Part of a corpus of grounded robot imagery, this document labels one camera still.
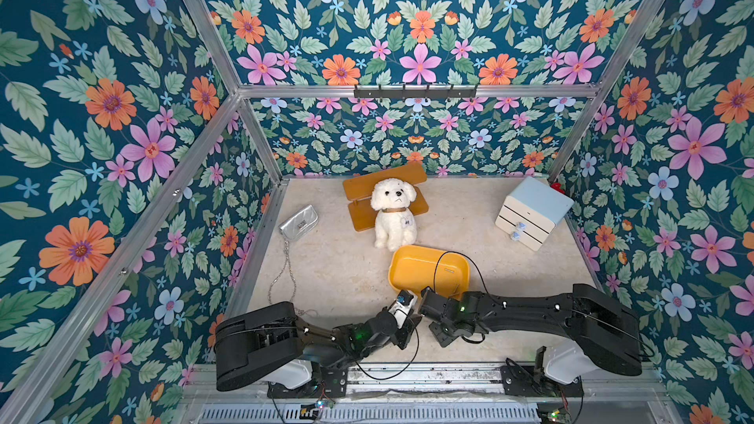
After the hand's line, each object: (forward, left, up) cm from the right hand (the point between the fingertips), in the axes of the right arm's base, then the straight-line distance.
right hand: (440, 330), depth 82 cm
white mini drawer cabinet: (+32, -29, +15) cm, 46 cm away
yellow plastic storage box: (+18, +8, +2) cm, 20 cm away
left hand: (+3, +6, +4) cm, 7 cm away
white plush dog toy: (+27, +14, +13) cm, 33 cm away
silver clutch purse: (+31, +47, +8) cm, 57 cm away
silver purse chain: (+15, +52, +2) cm, 54 cm away
